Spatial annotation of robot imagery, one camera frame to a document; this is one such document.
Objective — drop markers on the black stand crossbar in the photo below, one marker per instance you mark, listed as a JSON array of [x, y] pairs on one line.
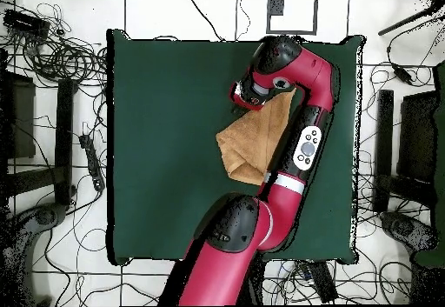
[[412, 188], [31, 181]]

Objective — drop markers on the black electronics box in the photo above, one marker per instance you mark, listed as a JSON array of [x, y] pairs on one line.
[[26, 23]]

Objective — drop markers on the black power adapter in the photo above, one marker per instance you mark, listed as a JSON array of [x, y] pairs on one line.
[[402, 75]]

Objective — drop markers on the black rod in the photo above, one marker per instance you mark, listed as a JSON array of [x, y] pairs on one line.
[[405, 21]]

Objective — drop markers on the tan towel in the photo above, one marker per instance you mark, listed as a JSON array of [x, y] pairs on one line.
[[250, 140]]

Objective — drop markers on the black power strip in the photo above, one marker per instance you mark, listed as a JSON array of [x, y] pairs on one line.
[[323, 282], [92, 161]]

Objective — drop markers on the grey stand base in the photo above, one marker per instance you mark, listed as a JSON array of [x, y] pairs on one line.
[[403, 228], [45, 216]]

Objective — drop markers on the dark green table cloth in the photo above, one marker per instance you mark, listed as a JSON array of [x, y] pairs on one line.
[[167, 112]]

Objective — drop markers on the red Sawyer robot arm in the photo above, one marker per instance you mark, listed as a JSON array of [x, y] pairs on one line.
[[222, 272]]

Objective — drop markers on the black flat panel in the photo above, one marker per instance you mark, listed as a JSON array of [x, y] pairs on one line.
[[21, 119], [417, 136]]

